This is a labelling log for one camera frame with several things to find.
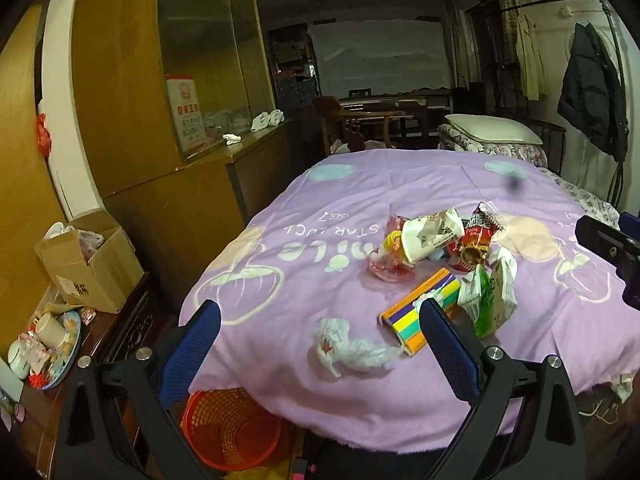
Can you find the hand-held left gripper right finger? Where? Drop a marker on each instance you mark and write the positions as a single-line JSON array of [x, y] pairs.
[[445, 345]]

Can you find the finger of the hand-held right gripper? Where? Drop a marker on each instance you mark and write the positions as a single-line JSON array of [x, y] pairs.
[[631, 225], [610, 250]]

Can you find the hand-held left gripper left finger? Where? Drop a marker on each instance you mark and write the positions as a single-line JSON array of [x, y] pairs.
[[192, 345]]

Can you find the orange plastic basket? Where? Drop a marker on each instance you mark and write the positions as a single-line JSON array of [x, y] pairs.
[[225, 425]]

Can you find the clear cup with red plastic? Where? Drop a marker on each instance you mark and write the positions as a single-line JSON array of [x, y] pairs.
[[387, 267]]

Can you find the striped colourful carton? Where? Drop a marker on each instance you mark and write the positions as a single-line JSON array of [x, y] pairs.
[[405, 320]]

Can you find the green and white packet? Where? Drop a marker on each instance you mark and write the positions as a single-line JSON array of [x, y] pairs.
[[487, 310]]

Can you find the dark carved wooden sideboard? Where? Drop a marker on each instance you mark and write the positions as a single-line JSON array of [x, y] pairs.
[[120, 325]]

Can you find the crumpled white tissue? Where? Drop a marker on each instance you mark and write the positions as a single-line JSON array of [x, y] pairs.
[[350, 350]]

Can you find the crushed white paper cup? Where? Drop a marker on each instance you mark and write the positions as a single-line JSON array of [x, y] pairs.
[[420, 240]]

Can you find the cardboard box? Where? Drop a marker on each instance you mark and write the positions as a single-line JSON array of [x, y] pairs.
[[100, 280]]

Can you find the blue-rimmed round tray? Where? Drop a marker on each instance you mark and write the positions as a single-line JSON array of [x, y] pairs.
[[75, 340]]

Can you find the red snack wrapper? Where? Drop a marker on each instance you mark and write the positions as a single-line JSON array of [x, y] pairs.
[[480, 232]]

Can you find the light wooden cabinet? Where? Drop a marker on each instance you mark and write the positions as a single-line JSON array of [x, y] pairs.
[[165, 220]]

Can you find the black jacket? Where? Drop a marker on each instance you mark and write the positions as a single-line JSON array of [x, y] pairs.
[[590, 100]]

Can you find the beige plastic cup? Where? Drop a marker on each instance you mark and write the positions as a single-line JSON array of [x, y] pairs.
[[49, 330]]

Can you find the pink and white packet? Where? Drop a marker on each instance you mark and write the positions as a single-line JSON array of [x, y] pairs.
[[37, 355]]

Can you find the red wrapped sweets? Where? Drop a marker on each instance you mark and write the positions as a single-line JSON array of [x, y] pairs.
[[39, 381]]

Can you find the white plastic bag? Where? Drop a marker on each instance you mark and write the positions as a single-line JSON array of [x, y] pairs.
[[65, 232]]

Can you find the white pillow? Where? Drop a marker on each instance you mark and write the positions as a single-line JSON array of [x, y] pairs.
[[490, 129]]

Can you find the white enamel mug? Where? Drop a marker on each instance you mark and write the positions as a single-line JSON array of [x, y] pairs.
[[19, 360]]

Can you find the purple printed blanket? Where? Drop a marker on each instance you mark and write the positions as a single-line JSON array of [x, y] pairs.
[[350, 185]]

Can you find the beige coat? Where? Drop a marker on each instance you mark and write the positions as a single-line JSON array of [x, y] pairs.
[[530, 55]]

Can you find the small white cloth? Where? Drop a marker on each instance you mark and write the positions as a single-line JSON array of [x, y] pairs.
[[232, 139]]

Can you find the red and white sign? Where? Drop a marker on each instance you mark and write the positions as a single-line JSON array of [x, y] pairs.
[[186, 125]]

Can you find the wooden chair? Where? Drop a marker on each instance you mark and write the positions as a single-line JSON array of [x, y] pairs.
[[350, 120]]

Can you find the red plastic bag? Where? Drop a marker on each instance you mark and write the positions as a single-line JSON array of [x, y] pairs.
[[44, 135]]

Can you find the dark shelf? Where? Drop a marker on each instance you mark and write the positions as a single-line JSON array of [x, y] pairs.
[[292, 70]]

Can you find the white wall sheet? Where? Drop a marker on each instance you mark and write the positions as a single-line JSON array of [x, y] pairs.
[[380, 55]]

